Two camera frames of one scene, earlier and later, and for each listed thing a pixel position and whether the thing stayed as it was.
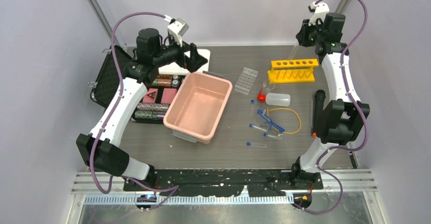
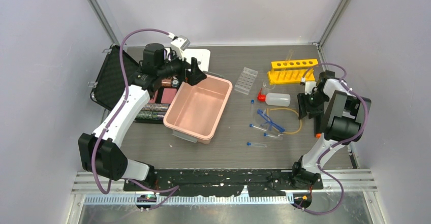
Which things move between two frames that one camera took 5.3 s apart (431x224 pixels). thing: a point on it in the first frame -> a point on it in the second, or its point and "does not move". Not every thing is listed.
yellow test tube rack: x=292 y=71 does not move
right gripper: x=302 y=36 -> x=303 y=103
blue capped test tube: x=252 y=102 does not move
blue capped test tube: x=261 y=145 does not move
